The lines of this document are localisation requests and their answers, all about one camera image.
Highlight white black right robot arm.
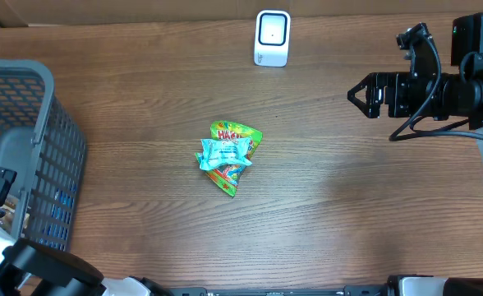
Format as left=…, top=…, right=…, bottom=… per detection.
left=347, top=12, right=483, bottom=295

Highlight grey plastic mesh basket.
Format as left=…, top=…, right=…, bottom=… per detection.
left=0, top=59, right=87, bottom=251

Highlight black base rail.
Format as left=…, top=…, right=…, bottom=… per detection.
left=154, top=274, right=483, bottom=296

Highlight light blue snack packet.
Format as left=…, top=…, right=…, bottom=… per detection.
left=200, top=138, right=252, bottom=171

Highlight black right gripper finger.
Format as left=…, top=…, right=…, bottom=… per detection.
left=347, top=93, right=378, bottom=118
left=347, top=73, right=373, bottom=96

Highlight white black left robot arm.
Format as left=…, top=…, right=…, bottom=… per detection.
left=0, top=167, right=171, bottom=296

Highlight green Haribo candy bag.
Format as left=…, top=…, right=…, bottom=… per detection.
left=205, top=120, right=263, bottom=197

